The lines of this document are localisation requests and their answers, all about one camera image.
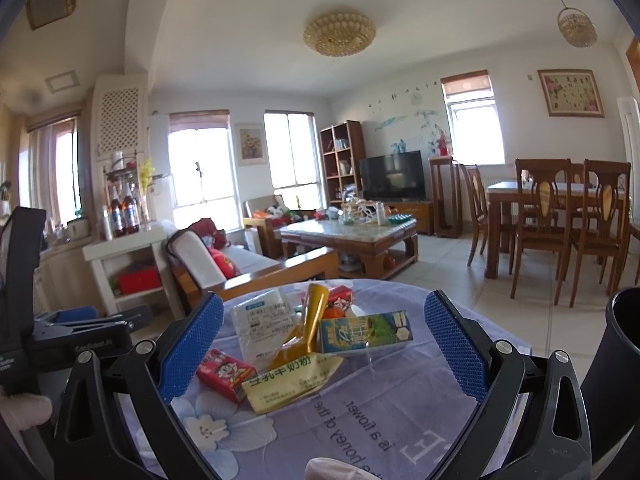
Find yellow snack bag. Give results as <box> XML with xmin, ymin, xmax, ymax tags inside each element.
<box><xmin>269</xmin><ymin>283</ymin><xmax>330</xmax><ymax>370</ymax></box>

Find black trash bin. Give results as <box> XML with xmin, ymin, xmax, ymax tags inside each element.
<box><xmin>582</xmin><ymin>287</ymin><xmax>639</xmax><ymax>479</ymax></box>

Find left white gloved hand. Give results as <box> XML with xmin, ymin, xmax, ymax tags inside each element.
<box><xmin>0</xmin><ymin>393</ymin><xmax>52</xmax><ymax>434</ymax></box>

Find right white gloved hand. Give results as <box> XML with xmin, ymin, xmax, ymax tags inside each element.
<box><xmin>304</xmin><ymin>457</ymin><xmax>373</xmax><ymax>480</ymax></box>

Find white side shelf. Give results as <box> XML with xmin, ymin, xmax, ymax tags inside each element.
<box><xmin>82</xmin><ymin>222</ymin><xmax>186</xmax><ymax>320</ymax></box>

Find red small drink carton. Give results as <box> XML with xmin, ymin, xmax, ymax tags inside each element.
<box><xmin>196</xmin><ymin>349</ymin><xmax>256</xmax><ymax>404</ymax></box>

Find wooden sofa with cushions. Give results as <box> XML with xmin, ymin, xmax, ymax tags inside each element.
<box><xmin>162</xmin><ymin>219</ymin><xmax>338</xmax><ymax>313</ymax></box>

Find yellow-green milk powder sachet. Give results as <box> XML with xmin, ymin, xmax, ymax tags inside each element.
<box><xmin>242</xmin><ymin>353</ymin><xmax>344</xmax><ymax>415</ymax></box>

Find white wet wipe packet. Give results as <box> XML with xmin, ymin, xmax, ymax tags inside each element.
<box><xmin>230</xmin><ymin>287</ymin><xmax>298</xmax><ymax>370</ymax></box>

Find blue green milk carton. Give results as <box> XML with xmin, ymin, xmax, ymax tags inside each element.
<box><xmin>319</xmin><ymin>310</ymin><xmax>413</xmax><ymax>356</ymax></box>

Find purple floral tablecloth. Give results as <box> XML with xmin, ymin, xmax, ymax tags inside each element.
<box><xmin>119</xmin><ymin>277</ymin><xmax>534</xmax><ymax>480</ymax></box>

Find wooden dining chair left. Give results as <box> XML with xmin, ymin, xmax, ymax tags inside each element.
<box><xmin>461</xmin><ymin>165</ymin><xmax>489</xmax><ymax>266</ymax></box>

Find red snack packet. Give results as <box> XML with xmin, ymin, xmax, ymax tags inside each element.
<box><xmin>328</xmin><ymin>285</ymin><xmax>354</xmax><ymax>313</ymax></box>

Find wooden coffee table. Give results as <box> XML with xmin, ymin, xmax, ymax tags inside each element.
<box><xmin>280</xmin><ymin>218</ymin><xmax>419</xmax><ymax>280</ymax></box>

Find wooden dining table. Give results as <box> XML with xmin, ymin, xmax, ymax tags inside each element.
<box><xmin>485</xmin><ymin>181</ymin><xmax>597</xmax><ymax>280</ymax></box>

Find tall wooden stand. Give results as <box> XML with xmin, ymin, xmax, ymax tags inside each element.
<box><xmin>428</xmin><ymin>156</ymin><xmax>462</xmax><ymax>238</ymax></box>

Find framed sunflower picture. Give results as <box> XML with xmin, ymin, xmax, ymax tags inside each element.
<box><xmin>234</xmin><ymin>122</ymin><xmax>267</xmax><ymax>166</ymax></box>

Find black television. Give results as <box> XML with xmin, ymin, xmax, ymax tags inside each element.
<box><xmin>359</xmin><ymin>151</ymin><xmax>426</xmax><ymax>202</ymax></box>

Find wooden bookshelf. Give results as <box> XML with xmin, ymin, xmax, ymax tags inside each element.
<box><xmin>318</xmin><ymin>120</ymin><xmax>366</xmax><ymax>207</ymax></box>

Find framed clock picture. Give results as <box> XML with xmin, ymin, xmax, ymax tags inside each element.
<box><xmin>538</xmin><ymin>70</ymin><xmax>604</xmax><ymax>118</ymax></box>

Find hanging crystal pendant lamp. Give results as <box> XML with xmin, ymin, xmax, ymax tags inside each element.
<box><xmin>556</xmin><ymin>0</ymin><xmax>598</xmax><ymax>49</ymax></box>

